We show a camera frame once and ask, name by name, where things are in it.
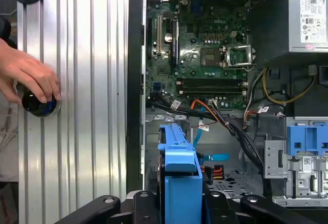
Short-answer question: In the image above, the hard disk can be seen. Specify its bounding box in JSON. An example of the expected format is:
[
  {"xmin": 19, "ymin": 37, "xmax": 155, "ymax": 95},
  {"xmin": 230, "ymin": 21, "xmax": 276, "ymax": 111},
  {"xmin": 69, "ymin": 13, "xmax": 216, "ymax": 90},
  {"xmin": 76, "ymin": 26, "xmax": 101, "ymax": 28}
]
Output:
[{"xmin": 157, "ymin": 123, "xmax": 206, "ymax": 224}]

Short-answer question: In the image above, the green Dell motherboard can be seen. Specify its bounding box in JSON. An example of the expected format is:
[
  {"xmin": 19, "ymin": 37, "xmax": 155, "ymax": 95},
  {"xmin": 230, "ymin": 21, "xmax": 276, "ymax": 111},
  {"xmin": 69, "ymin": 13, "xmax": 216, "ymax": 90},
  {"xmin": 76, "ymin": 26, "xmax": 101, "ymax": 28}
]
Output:
[{"xmin": 146, "ymin": 0, "xmax": 251, "ymax": 111}]

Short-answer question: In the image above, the white and red wire bundle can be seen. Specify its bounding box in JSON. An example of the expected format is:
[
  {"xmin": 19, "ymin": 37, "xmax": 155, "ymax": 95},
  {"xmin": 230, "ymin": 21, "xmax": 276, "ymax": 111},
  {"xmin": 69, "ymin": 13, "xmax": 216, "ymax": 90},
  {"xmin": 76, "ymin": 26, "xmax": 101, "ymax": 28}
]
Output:
[{"xmin": 243, "ymin": 71, "xmax": 265, "ymax": 130}]

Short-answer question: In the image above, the short black expansion slot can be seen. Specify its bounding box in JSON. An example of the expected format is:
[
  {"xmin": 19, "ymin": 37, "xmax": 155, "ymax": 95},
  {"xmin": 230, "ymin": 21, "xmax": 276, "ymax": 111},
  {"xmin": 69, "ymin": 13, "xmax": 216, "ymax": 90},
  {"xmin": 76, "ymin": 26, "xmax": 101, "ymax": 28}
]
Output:
[{"xmin": 147, "ymin": 16, "xmax": 154, "ymax": 61}]

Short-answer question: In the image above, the round black tool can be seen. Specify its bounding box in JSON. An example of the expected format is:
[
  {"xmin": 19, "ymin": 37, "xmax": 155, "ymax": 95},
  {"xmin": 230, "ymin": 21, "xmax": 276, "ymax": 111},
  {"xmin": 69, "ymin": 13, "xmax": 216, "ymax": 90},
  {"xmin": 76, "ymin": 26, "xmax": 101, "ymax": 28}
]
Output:
[{"xmin": 20, "ymin": 85, "xmax": 63, "ymax": 118}]

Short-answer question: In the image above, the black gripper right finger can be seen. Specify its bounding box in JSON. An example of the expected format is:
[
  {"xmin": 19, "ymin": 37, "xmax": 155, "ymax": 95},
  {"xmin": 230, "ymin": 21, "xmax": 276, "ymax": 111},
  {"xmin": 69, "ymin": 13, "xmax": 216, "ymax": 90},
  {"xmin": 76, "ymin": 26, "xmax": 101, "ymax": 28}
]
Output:
[{"xmin": 204, "ymin": 190, "xmax": 318, "ymax": 224}]

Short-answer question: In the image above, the thin wire locking lever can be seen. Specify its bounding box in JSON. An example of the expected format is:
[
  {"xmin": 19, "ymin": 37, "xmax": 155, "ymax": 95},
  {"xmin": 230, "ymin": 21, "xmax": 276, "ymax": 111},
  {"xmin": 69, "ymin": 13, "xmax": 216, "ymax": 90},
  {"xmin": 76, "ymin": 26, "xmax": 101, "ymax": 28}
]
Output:
[{"xmin": 222, "ymin": 63, "xmax": 258, "ymax": 70}]

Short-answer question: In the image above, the flat blue disk wire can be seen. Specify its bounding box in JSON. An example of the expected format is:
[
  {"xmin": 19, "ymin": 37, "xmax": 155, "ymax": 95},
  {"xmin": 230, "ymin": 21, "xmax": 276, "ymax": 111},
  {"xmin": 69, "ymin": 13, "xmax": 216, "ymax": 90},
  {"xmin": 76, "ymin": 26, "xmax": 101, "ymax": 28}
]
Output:
[{"xmin": 192, "ymin": 105, "xmax": 231, "ymax": 164}]

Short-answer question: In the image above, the silver power supply, white label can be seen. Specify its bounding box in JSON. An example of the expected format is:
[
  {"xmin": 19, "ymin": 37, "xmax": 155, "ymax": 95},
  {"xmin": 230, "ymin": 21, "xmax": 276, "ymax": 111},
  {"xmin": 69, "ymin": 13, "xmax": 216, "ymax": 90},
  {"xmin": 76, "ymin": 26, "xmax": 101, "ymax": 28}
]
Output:
[{"xmin": 288, "ymin": 0, "xmax": 328, "ymax": 53}]

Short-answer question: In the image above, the yellow wire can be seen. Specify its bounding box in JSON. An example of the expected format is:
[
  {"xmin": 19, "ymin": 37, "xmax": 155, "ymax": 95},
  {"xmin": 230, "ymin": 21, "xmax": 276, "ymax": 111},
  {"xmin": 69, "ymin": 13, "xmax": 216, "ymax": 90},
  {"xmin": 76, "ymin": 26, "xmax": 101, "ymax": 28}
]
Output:
[{"xmin": 261, "ymin": 67, "xmax": 317, "ymax": 106}]

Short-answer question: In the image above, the black plug disk power wire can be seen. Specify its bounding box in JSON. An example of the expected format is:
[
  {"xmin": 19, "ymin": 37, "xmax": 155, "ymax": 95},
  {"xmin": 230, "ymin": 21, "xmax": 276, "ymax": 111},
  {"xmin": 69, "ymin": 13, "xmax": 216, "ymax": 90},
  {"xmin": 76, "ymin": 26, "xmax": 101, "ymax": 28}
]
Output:
[{"xmin": 201, "ymin": 164, "xmax": 225, "ymax": 185}]

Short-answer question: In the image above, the open PC case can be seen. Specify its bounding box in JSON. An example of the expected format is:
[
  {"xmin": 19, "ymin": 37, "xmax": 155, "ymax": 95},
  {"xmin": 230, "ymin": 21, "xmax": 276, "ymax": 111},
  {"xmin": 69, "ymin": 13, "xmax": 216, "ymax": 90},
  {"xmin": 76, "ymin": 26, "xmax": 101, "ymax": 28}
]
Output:
[{"xmin": 127, "ymin": 0, "xmax": 328, "ymax": 224}]

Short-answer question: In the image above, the CPU socket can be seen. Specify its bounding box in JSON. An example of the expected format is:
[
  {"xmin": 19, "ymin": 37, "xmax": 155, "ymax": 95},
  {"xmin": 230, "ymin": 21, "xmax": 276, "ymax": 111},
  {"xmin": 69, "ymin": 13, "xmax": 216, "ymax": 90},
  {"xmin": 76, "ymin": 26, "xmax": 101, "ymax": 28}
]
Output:
[{"xmin": 199, "ymin": 46, "xmax": 227, "ymax": 68}]

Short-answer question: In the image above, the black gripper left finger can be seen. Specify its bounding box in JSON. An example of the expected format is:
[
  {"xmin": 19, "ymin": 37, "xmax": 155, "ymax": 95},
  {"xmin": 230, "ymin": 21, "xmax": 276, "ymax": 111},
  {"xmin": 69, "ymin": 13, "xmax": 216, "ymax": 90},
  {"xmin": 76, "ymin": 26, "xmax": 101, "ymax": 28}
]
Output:
[{"xmin": 55, "ymin": 190, "xmax": 165, "ymax": 224}]

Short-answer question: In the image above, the orange wire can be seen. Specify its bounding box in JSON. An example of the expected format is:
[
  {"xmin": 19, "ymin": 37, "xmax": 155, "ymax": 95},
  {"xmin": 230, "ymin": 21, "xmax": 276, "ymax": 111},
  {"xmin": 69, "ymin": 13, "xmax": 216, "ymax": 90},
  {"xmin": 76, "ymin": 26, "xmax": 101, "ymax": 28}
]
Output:
[{"xmin": 191, "ymin": 99, "xmax": 228, "ymax": 126}]

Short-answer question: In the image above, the blue carrier in bay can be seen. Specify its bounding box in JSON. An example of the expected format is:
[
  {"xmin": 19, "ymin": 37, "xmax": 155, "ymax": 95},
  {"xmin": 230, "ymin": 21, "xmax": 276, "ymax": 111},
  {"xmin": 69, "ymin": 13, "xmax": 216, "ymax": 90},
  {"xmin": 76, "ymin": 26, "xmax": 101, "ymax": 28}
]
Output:
[{"xmin": 286, "ymin": 125, "xmax": 328, "ymax": 156}]

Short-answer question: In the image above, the black RAM slot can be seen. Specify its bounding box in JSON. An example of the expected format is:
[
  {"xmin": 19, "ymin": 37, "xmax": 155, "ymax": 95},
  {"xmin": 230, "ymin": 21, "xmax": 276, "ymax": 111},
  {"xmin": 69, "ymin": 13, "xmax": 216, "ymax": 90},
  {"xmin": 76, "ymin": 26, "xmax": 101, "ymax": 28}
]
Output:
[
  {"xmin": 176, "ymin": 82, "xmax": 247, "ymax": 87},
  {"xmin": 176, "ymin": 87, "xmax": 247, "ymax": 92},
  {"xmin": 176, "ymin": 78, "xmax": 247, "ymax": 84},
  {"xmin": 176, "ymin": 90, "xmax": 247, "ymax": 96}
]

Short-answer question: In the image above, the beige expansion slot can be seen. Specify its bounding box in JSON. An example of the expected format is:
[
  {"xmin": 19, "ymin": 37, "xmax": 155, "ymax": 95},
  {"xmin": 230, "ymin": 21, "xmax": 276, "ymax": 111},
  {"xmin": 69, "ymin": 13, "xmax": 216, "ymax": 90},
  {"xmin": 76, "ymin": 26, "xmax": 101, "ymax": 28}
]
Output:
[{"xmin": 156, "ymin": 14, "xmax": 163, "ymax": 56}]

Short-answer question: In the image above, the thick black cable bundle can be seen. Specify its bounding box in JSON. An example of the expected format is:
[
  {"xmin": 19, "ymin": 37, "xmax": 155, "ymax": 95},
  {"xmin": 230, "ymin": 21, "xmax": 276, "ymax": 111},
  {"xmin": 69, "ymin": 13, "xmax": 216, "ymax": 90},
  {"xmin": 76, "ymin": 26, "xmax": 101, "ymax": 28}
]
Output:
[{"xmin": 148, "ymin": 98, "xmax": 274, "ymax": 199}]

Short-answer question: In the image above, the person's bare hand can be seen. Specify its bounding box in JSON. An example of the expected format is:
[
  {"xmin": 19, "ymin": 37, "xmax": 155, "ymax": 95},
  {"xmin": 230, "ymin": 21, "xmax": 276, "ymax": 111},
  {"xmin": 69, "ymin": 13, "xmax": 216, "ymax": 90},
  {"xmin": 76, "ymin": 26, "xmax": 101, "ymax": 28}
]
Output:
[{"xmin": 0, "ymin": 39, "xmax": 62, "ymax": 106}]

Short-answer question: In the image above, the metal socket cover frame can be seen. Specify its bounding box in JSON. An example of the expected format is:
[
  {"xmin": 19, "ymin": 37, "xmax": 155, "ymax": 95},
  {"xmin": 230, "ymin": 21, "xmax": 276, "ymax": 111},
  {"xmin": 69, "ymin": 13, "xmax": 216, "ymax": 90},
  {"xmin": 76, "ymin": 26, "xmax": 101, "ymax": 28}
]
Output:
[{"xmin": 222, "ymin": 44, "xmax": 257, "ymax": 68}]

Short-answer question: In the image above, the grey metal disk bay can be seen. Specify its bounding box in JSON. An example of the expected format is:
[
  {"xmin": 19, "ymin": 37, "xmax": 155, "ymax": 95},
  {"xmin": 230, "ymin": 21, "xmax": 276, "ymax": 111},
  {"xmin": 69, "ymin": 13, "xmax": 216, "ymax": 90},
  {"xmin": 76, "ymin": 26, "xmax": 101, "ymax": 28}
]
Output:
[{"xmin": 263, "ymin": 116, "xmax": 328, "ymax": 207}]

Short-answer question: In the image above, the long black expansion slot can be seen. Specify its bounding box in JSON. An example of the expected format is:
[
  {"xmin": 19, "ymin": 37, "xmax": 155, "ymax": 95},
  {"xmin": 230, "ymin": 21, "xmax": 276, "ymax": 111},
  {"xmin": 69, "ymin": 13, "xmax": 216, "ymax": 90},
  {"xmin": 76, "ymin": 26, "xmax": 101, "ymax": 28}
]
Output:
[{"xmin": 171, "ymin": 19, "xmax": 179, "ymax": 67}]

